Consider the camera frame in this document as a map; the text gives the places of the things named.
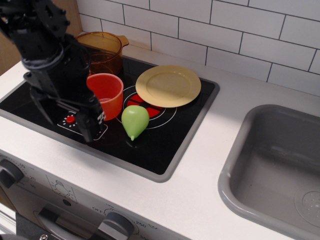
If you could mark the amber transparent pot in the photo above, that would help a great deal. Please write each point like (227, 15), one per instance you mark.
(105, 50)

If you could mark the green plastic pear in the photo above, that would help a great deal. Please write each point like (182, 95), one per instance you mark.
(135, 119)

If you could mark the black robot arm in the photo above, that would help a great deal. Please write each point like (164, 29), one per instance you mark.
(36, 27)

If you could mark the right grey oven knob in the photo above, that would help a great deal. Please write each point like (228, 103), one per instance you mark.
(115, 227)

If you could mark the black toy stovetop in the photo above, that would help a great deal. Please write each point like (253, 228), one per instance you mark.
(156, 152)

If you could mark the red plastic cup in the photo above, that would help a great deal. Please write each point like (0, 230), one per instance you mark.
(108, 88)

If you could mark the yellow plastic plate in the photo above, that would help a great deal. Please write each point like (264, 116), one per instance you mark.
(168, 86)

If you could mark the grey oven knob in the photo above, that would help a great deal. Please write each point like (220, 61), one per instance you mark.
(115, 227)
(10, 174)

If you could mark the left grey oven knob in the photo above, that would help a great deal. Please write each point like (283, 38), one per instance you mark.
(10, 174)

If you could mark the wooden side panel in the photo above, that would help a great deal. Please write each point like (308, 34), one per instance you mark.
(9, 55)

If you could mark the grey sink basin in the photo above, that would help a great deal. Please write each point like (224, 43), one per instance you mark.
(272, 173)

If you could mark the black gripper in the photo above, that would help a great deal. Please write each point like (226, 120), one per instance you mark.
(59, 83)

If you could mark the grey oven door handle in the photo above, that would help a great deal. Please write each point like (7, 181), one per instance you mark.
(66, 226)

